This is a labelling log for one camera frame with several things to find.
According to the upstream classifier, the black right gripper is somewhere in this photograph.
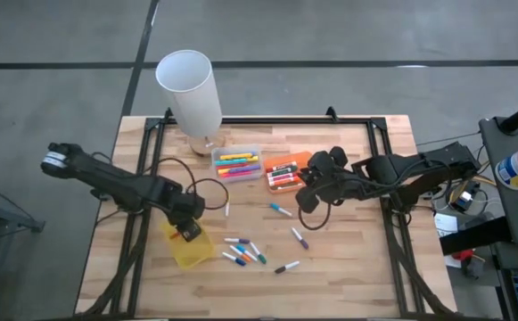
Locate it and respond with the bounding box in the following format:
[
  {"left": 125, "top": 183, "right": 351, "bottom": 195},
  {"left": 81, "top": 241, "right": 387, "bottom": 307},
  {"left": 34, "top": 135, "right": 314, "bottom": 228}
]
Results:
[{"left": 296, "top": 145, "right": 362, "bottom": 214}]

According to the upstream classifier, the orange-red whiteboard marker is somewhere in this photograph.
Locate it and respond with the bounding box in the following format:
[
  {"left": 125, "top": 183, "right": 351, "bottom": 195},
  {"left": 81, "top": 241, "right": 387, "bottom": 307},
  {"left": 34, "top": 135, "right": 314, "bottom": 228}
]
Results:
[{"left": 268, "top": 177, "right": 303, "bottom": 188}]

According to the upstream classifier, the magenta whiteboard marker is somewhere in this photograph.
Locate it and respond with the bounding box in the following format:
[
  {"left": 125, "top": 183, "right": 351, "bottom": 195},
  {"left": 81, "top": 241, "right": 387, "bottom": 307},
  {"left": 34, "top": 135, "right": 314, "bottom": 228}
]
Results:
[{"left": 267, "top": 171, "right": 301, "bottom": 184}]

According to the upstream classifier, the green whiteboard marker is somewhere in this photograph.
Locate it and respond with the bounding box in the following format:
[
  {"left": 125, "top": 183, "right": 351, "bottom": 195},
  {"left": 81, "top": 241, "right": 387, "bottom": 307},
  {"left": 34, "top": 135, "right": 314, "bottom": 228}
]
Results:
[{"left": 267, "top": 166, "right": 300, "bottom": 178}]

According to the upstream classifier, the red whiteboard marker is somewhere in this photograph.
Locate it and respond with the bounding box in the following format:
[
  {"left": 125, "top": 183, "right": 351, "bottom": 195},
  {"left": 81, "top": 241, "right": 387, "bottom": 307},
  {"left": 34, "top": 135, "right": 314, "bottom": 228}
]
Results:
[{"left": 265, "top": 160, "right": 299, "bottom": 174}]

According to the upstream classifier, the yellow plastic bin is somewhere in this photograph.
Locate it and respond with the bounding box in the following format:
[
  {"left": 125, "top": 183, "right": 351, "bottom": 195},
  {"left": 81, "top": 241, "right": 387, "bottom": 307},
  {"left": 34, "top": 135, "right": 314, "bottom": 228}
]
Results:
[{"left": 160, "top": 218, "right": 216, "bottom": 271}]

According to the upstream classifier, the teal-capped white marker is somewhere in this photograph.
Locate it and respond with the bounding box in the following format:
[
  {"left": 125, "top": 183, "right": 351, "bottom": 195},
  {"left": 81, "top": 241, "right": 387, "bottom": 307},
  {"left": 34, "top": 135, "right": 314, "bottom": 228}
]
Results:
[{"left": 269, "top": 202, "right": 293, "bottom": 218}]

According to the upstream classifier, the teal highlighter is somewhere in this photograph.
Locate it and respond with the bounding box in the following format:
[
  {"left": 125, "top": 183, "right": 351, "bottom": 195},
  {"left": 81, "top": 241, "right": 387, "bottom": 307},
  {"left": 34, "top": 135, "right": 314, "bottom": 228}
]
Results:
[{"left": 214, "top": 157, "right": 254, "bottom": 167}]

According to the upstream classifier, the purple highlighter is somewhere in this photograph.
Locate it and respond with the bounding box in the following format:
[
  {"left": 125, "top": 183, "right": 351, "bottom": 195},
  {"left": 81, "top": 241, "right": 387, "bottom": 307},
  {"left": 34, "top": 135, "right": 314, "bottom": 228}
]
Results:
[{"left": 229, "top": 164, "right": 262, "bottom": 175}]

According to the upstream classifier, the light-blue-capped white marker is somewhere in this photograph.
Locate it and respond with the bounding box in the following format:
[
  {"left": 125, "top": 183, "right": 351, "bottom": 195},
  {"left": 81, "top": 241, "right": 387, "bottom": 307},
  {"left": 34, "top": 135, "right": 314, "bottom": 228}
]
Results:
[{"left": 235, "top": 243, "right": 259, "bottom": 263}]

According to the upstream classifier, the black-capped white marker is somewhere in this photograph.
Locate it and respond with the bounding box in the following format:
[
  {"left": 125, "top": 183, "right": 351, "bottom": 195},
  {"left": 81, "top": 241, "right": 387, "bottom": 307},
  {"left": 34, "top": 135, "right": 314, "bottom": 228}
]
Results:
[{"left": 274, "top": 260, "right": 300, "bottom": 275}]

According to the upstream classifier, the orange plastic bin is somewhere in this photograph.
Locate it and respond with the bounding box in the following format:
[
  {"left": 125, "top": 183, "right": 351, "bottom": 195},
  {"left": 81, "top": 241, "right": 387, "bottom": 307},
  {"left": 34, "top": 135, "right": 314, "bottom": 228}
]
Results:
[{"left": 262, "top": 150, "right": 314, "bottom": 195}]

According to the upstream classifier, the clear plastic bin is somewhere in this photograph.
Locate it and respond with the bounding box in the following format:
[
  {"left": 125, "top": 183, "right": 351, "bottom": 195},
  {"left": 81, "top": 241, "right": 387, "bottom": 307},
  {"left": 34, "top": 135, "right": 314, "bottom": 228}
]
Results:
[{"left": 210, "top": 143, "right": 264, "bottom": 185}]

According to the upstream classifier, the white paper sheet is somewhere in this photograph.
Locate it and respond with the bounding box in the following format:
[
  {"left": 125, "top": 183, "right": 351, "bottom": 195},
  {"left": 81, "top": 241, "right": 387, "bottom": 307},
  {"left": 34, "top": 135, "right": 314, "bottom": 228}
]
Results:
[{"left": 433, "top": 212, "right": 459, "bottom": 238}]

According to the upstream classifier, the small power device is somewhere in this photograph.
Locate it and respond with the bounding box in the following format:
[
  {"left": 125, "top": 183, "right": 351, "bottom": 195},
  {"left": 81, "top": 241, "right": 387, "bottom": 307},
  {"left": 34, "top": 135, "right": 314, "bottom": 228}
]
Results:
[{"left": 448, "top": 189, "right": 479, "bottom": 214}]

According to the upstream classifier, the red object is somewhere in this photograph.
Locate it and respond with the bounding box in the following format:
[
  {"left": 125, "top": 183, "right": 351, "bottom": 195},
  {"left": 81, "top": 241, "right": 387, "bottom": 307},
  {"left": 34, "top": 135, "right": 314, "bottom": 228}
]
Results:
[{"left": 452, "top": 248, "right": 477, "bottom": 263}]

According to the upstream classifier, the black stand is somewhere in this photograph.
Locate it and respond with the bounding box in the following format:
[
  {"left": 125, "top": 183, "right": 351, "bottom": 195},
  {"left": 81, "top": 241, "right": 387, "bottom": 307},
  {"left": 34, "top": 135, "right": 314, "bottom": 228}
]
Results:
[{"left": 0, "top": 176, "right": 46, "bottom": 321}]

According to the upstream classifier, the grey cart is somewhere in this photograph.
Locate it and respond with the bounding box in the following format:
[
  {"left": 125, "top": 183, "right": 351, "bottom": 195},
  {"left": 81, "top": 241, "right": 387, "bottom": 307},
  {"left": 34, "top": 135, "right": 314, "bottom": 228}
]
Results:
[{"left": 478, "top": 114, "right": 518, "bottom": 250}]

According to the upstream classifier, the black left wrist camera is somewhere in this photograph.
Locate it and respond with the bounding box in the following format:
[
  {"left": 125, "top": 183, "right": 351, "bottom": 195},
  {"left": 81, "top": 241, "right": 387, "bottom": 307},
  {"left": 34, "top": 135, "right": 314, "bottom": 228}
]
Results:
[{"left": 179, "top": 219, "right": 202, "bottom": 243}]

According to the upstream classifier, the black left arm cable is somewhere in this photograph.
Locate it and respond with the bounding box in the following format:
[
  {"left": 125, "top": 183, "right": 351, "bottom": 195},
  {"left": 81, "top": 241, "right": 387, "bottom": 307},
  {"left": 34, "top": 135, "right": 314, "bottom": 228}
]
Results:
[{"left": 149, "top": 156, "right": 232, "bottom": 211}]

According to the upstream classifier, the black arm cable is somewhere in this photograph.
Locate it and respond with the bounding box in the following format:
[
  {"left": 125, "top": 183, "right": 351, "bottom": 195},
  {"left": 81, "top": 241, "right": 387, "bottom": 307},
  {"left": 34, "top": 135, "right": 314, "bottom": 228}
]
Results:
[
  {"left": 297, "top": 200, "right": 333, "bottom": 232},
  {"left": 149, "top": 156, "right": 232, "bottom": 211}
]

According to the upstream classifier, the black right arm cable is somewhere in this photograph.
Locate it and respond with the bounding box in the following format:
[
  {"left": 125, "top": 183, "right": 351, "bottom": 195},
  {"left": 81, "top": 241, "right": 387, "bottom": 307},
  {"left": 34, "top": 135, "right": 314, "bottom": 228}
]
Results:
[{"left": 297, "top": 200, "right": 333, "bottom": 232}]

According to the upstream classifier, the black metal table frame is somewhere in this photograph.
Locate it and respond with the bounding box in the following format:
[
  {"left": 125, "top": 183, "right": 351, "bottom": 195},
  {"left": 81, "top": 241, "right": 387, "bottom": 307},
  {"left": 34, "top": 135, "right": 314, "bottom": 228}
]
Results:
[{"left": 75, "top": 105, "right": 458, "bottom": 320}]

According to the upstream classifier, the black strap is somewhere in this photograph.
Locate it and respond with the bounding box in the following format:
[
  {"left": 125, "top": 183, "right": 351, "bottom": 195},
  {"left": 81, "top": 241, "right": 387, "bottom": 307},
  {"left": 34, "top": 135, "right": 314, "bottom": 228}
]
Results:
[{"left": 439, "top": 215, "right": 514, "bottom": 257}]

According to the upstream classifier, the yellow cable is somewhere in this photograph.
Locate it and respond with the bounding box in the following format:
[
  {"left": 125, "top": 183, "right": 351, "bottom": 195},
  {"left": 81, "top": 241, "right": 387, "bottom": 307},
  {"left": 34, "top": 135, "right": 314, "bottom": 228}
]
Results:
[{"left": 448, "top": 172, "right": 500, "bottom": 202}]

